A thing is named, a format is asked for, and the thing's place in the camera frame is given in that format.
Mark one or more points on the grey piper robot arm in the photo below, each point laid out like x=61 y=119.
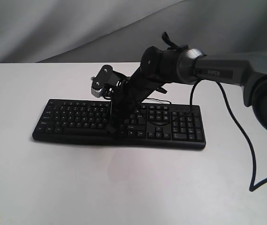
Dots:
x=188 y=66

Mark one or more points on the black acer keyboard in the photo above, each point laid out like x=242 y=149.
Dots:
x=85 y=122

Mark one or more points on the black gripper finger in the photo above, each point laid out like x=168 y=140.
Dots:
x=114 y=124

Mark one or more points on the grey backdrop cloth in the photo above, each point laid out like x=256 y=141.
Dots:
x=120 y=30

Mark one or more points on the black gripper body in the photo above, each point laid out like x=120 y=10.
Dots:
x=132 y=91

